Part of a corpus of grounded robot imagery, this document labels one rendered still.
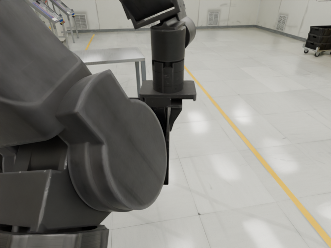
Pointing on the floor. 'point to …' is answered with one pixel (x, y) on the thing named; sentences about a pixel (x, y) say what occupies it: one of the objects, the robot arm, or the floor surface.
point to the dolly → (318, 39)
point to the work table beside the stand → (103, 54)
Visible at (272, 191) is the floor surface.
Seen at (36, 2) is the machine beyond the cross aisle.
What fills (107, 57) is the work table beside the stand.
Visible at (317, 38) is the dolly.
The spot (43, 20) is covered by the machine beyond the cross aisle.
